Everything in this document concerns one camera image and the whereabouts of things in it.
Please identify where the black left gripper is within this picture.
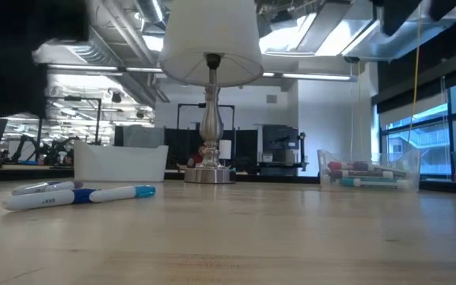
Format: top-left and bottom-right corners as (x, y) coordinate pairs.
(0, 39), (50, 119)

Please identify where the thin navy cap marker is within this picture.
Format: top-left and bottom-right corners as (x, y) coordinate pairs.
(12, 180), (85, 196)
(1, 188), (101, 211)

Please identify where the white plastic bin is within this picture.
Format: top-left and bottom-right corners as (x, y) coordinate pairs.
(73, 140), (169, 183)

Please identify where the thin blue cap marker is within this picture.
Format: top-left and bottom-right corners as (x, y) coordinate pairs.
(89, 184), (158, 204)

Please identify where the white shade table lamp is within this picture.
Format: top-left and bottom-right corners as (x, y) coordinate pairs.
(158, 0), (264, 184)

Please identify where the clear plastic bin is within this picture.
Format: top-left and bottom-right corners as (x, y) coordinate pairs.
(317, 148), (422, 194)

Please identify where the red cap Expo marker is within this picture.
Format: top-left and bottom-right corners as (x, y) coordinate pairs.
(326, 161), (355, 172)

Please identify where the maroon cap Expo marker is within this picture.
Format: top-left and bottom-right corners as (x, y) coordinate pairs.
(328, 169), (394, 180)

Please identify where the dark background workbench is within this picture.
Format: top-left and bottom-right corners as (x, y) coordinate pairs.
(0, 158), (77, 183)

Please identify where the grey partition panel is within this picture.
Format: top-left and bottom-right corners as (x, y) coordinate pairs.
(112, 124), (166, 150)

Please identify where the person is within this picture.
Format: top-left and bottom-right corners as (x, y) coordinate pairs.
(187, 145), (206, 168)

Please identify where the small white cylinder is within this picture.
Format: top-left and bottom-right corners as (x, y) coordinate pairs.
(219, 139), (233, 161)

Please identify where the dark equipment rack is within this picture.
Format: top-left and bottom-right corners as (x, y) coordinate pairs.
(260, 124), (309, 177)

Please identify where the black rack frame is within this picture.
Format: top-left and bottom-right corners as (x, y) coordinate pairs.
(36, 96), (103, 159)

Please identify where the black gantry frame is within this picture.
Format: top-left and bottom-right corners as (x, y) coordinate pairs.
(177, 102), (237, 159)

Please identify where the yellow hanging cable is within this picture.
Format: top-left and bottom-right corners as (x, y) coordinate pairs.
(408, 23), (422, 151)

